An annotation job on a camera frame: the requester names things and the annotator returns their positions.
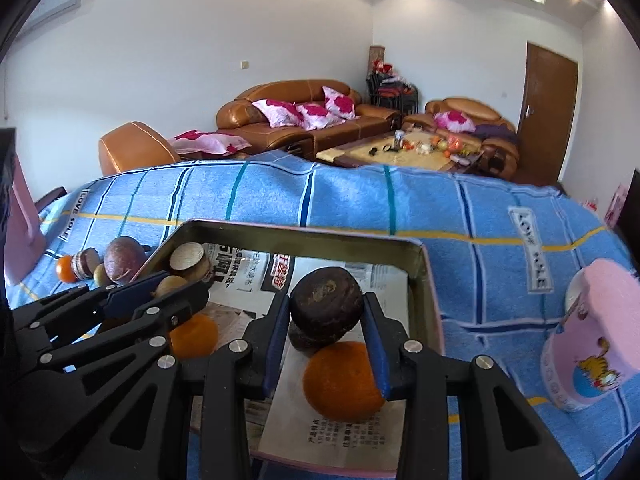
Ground small orange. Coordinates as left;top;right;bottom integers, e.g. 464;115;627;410
55;255;78;283

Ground newspaper box liner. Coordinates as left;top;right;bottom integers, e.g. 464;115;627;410
192;242;416;461

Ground pink tin box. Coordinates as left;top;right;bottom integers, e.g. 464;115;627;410
135;219;443;476

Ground dark brown round fruit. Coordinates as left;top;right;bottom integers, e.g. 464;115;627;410
289;267;364;346
287;320;326;358

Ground purple passion fruit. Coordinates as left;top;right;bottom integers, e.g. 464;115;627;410
104;236;151;282

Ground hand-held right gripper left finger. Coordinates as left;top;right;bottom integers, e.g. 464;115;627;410
60;292;292;480

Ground purple blanket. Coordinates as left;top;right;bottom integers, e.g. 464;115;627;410
472;124;517;143

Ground pink gift bag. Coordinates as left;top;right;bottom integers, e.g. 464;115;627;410
604;183;630;226

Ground dark wooden furniture edge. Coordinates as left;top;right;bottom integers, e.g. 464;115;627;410
34;186;68;208

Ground stack of dark chairs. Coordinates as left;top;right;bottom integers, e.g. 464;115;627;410
366;72;418;113

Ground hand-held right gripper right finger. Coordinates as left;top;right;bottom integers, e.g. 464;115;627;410
363;291;568;480

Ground wooden coffee table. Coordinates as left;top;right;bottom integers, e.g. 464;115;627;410
316;131;488;176

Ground black television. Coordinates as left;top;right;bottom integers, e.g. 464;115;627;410
616;169;640;256

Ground brown wooden door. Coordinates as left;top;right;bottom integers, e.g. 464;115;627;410
516;42;580;186

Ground pink floral pillow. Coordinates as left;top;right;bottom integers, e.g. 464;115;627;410
251;98;304;128
167;129;253;157
295;102;346;131
321;85;361;121
434;110;476;133

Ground brown leather armchair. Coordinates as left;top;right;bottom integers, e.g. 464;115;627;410
402;97;520;181

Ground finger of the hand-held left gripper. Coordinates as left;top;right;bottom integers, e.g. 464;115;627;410
20;280;210;396
12;271;170;337

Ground pile of snacks and oranges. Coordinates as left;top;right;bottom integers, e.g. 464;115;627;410
427;132;481;157

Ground white air conditioner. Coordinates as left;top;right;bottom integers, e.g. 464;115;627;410
22;0;81;28

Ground brown leather sofa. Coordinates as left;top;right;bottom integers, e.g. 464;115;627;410
216;79;403;161

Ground pink electric kettle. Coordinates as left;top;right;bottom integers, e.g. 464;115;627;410
4;152;47;286

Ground pink cartoon cup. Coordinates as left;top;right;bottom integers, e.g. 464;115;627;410
540;259;640;413

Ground rounded brown leather seat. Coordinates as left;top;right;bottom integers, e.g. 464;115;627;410
98;121;182;177

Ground blue plaid blanket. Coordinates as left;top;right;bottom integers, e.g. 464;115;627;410
0;150;640;480

